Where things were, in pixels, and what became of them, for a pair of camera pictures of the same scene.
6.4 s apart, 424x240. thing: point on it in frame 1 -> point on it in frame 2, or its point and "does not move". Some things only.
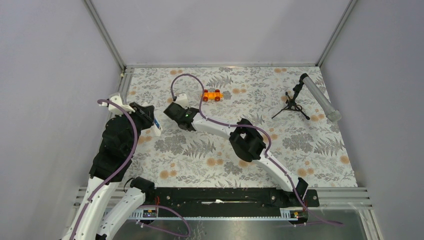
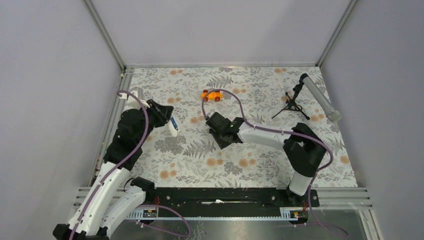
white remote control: x=157 y=131 -> x=175 y=132
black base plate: x=245 y=198 does not move
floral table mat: x=289 y=105 does not move
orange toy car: x=216 y=95 does not move
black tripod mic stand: x=291 y=104 does not move
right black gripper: x=187 y=110 -> x=222 y=144
